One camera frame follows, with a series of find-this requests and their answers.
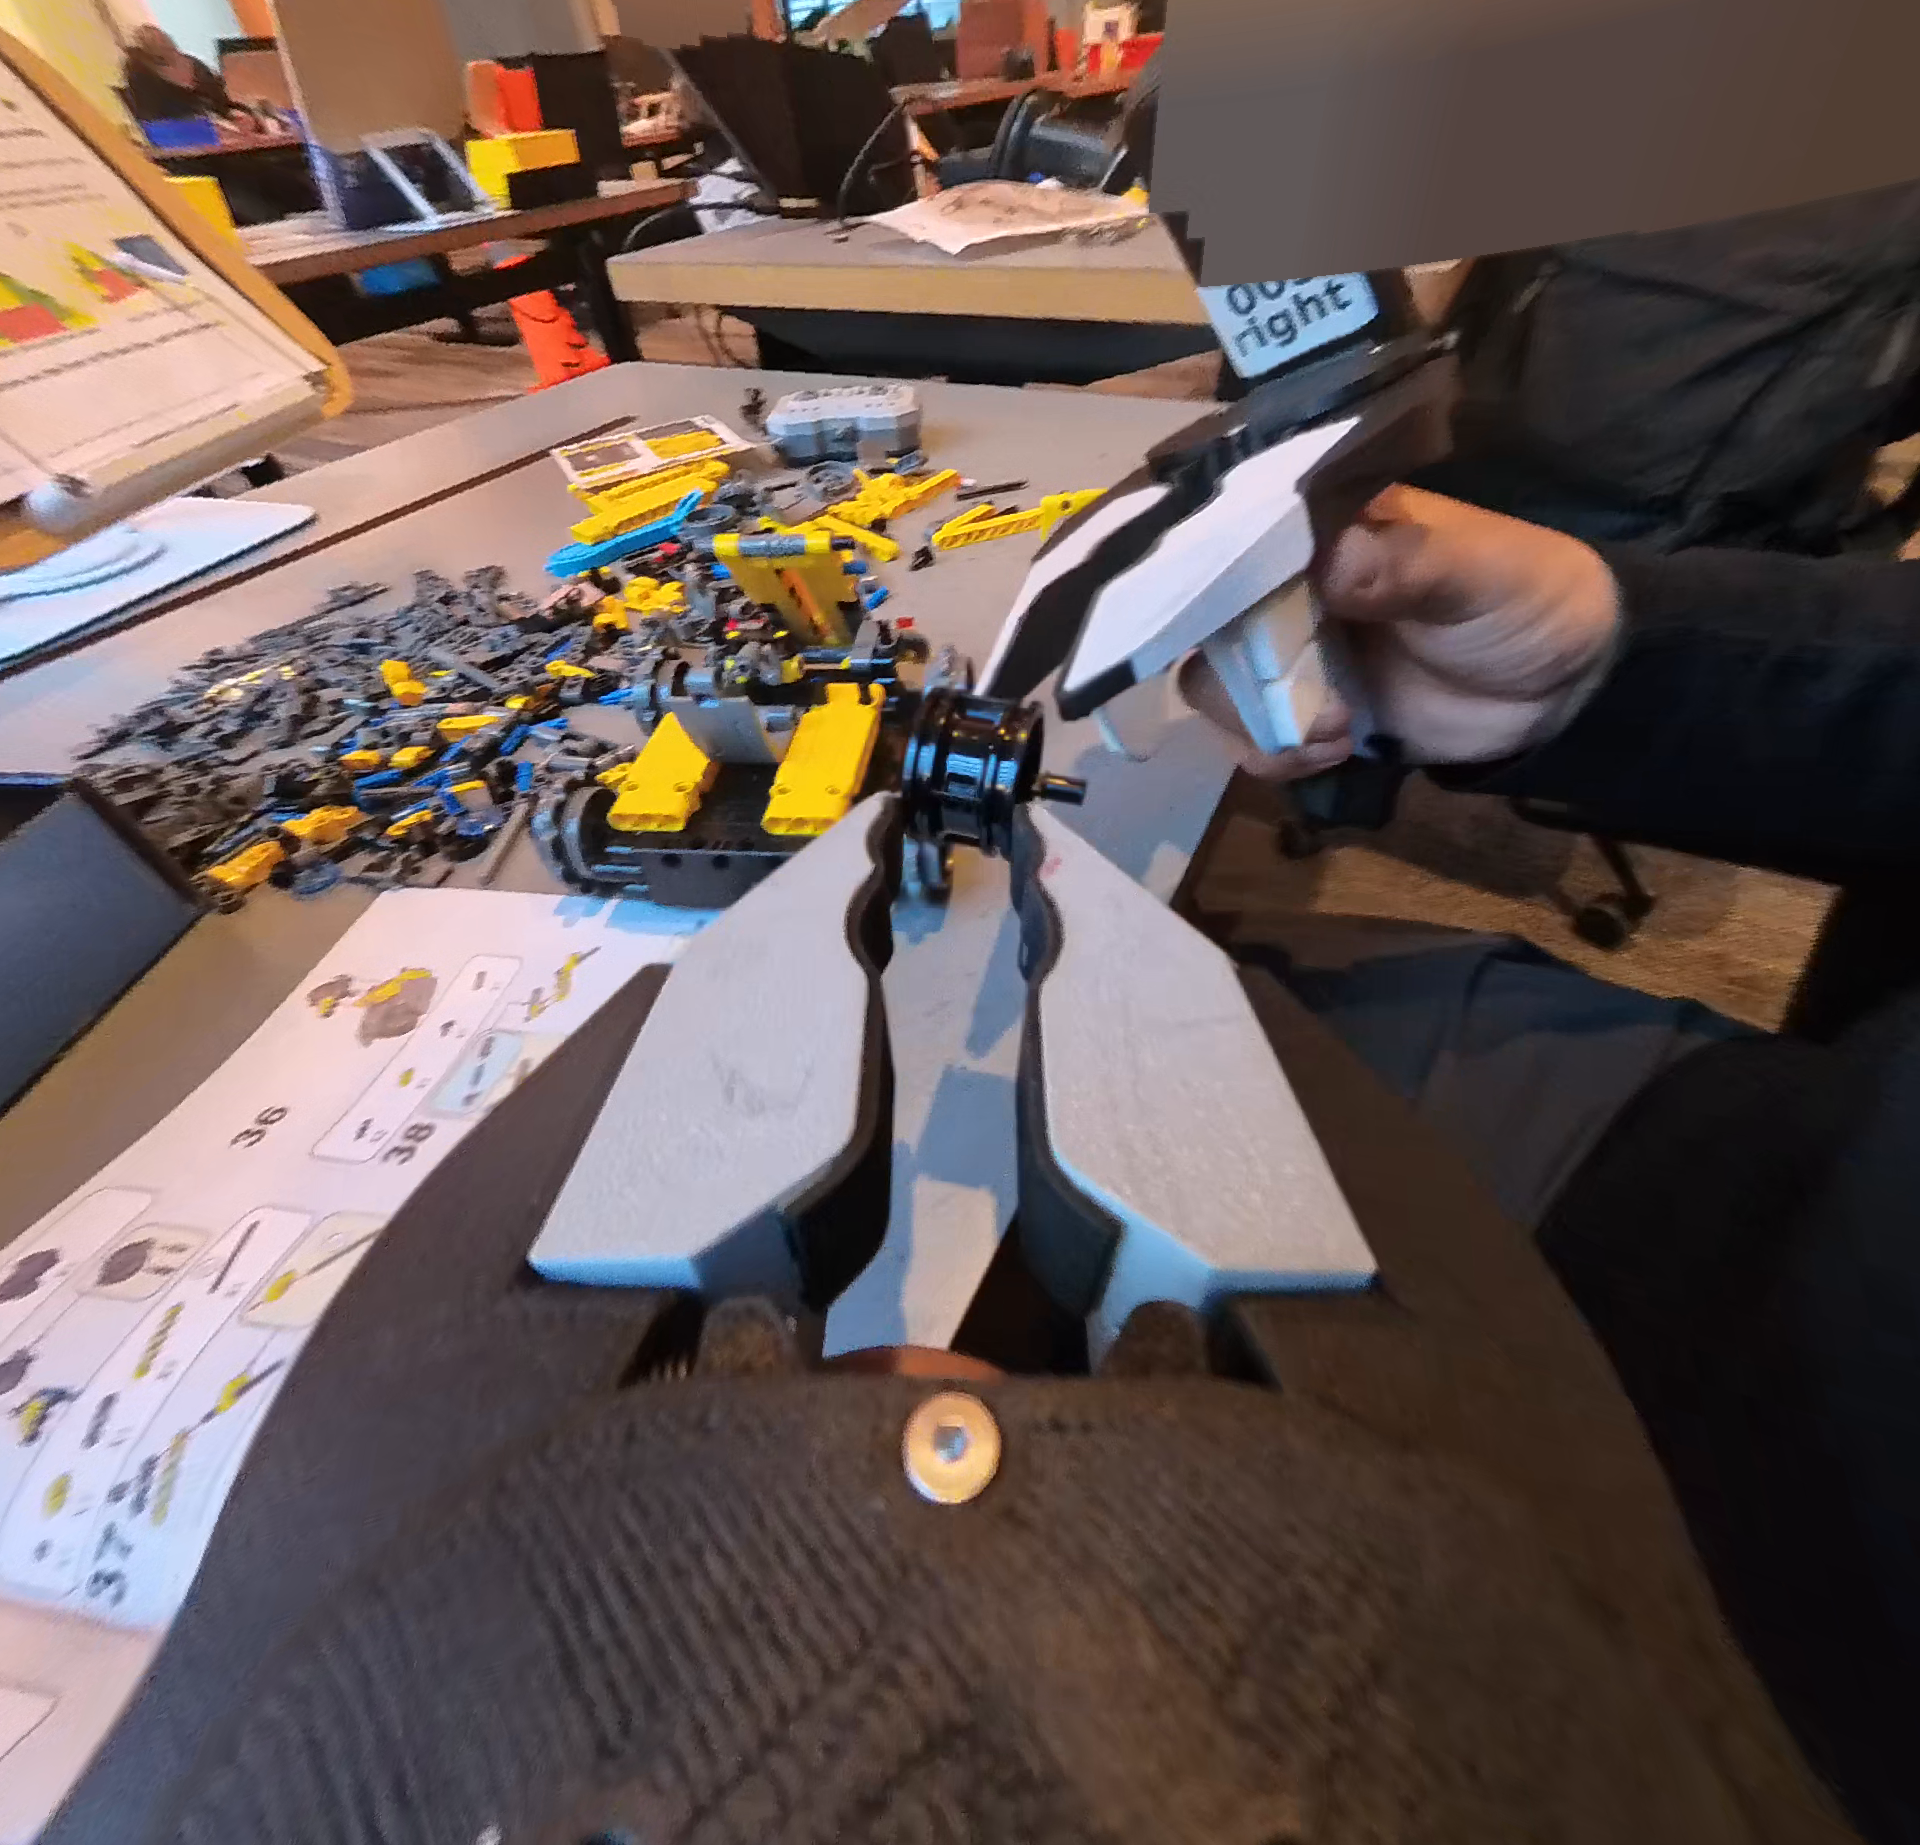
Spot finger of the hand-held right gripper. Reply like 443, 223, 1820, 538
1054, 418, 1364, 725
977, 434, 1253, 705

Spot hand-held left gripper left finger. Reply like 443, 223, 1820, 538
528, 795, 902, 1299

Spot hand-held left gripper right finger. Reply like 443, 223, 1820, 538
1012, 801, 1381, 1359

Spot black wheel rim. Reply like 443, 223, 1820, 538
899, 688, 1088, 908

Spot yellow black brick vehicle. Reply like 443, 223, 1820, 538
532, 517, 938, 908

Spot grey desk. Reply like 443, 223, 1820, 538
0, 359, 1253, 1845

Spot person's right hand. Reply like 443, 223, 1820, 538
1184, 485, 1633, 785

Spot dark backpack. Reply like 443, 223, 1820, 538
1410, 179, 1920, 563

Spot person's grey pants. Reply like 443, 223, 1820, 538
1245, 927, 1758, 1231

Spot grey battery box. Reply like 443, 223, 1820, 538
766, 381, 923, 466

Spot paper sheets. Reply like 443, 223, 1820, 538
869, 179, 1155, 256

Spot grey background table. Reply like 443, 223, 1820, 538
606, 216, 1220, 383

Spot sticker sheet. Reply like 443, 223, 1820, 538
554, 418, 752, 488

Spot blue brick piece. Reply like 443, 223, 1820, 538
544, 493, 709, 579

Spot black folding panels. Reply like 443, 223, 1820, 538
673, 37, 902, 212

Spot instruction booklet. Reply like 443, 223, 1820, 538
0, 884, 729, 1628

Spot pile of dark brick pieces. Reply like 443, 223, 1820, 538
76, 568, 639, 908

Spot dark cardboard box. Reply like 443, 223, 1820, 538
0, 779, 204, 1111

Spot yellow box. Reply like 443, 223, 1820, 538
466, 126, 586, 204

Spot wooden background table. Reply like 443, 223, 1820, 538
241, 177, 699, 346

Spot small tablet display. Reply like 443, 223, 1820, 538
361, 126, 498, 219

